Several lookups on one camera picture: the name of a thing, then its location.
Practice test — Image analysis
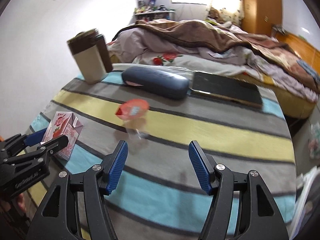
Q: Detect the white round trash bin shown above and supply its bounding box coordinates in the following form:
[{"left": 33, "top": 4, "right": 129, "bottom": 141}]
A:
[{"left": 288, "top": 166, "right": 319, "bottom": 239}]

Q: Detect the person's left hand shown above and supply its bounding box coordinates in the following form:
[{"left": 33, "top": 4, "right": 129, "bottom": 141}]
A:
[{"left": 15, "top": 193, "right": 27, "bottom": 213}]

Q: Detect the pink strawberry milk carton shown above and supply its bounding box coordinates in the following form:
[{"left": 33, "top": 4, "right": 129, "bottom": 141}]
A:
[{"left": 41, "top": 110, "right": 84, "bottom": 161}]

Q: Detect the green printed plastic bag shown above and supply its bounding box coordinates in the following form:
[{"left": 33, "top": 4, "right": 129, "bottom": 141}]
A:
[{"left": 308, "top": 122, "right": 320, "bottom": 159}]

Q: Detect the orange lid jelly cup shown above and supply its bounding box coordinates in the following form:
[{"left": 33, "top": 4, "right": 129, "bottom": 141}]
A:
[{"left": 115, "top": 99, "right": 149, "bottom": 140}]

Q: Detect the striped fleece table cloth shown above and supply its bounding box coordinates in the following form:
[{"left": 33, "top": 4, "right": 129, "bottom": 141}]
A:
[{"left": 27, "top": 64, "right": 296, "bottom": 239}]

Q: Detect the brown and cream thermos mug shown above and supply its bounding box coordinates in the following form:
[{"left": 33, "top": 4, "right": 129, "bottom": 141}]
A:
[{"left": 67, "top": 29, "right": 113, "bottom": 84}]

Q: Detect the dark blue glasses case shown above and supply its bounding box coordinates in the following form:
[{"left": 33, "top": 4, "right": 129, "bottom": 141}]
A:
[{"left": 121, "top": 66, "right": 189, "bottom": 100}]

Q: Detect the folded blue cloth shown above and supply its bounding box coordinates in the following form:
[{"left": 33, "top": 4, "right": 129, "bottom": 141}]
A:
[{"left": 297, "top": 59, "right": 320, "bottom": 83}]

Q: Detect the cluttered white shelf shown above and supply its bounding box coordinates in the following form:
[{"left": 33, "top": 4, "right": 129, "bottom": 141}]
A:
[{"left": 134, "top": 0, "right": 175, "bottom": 22}]

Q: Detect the bed with wooden headboard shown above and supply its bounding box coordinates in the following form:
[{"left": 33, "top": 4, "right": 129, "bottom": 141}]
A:
[{"left": 107, "top": 19, "right": 319, "bottom": 119}]

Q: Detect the brown fleece blanket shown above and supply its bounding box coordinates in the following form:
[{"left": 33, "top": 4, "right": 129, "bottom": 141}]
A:
[{"left": 113, "top": 19, "right": 319, "bottom": 93}]

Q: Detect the brown teddy bear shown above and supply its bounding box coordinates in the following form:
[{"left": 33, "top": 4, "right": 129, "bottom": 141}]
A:
[{"left": 208, "top": 7, "right": 225, "bottom": 24}]

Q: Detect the wooden wardrobe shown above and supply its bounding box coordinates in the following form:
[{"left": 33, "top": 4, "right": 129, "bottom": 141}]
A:
[{"left": 241, "top": 0, "right": 283, "bottom": 36}]

